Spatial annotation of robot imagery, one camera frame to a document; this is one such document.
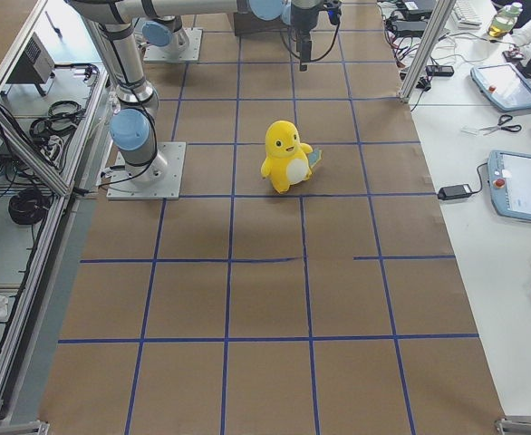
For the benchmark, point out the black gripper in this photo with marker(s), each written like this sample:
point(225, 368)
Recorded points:
point(302, 15)

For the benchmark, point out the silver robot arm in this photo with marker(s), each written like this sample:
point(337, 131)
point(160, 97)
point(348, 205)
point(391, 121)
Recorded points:
point(113, 20)
point(166, 33)

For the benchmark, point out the dark wooden drawer cabinet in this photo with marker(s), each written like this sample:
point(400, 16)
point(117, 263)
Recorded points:
point(248, 23)

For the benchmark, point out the yellow plush toy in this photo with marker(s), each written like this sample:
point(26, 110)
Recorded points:
point(288, 161)

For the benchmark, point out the black power adapter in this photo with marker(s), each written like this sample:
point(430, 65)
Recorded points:
point(454, 192)

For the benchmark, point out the far blue teach pendant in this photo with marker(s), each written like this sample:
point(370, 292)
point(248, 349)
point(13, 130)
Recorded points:
point(504, 86)

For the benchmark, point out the blue teach pendant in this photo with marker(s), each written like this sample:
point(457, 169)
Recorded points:
point(504, 86)
point(509, 177)

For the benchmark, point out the green drink bottle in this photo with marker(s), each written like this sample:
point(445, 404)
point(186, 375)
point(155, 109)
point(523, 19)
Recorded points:
point(504, 21)

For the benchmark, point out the near blue teach pendant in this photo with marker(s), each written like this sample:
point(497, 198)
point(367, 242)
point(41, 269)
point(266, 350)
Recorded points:
point(509, 177)

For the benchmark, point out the grey metal control box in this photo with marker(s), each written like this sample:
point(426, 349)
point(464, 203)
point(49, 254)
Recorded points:
point(35, 66)

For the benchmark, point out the aluminium frame post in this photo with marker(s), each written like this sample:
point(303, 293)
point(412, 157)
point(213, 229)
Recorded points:
point(433, 32)

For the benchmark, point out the black handled scissors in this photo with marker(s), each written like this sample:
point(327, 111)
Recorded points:
point(503, 124)

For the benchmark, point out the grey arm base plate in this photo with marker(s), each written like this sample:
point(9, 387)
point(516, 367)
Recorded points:
point(161, 180)

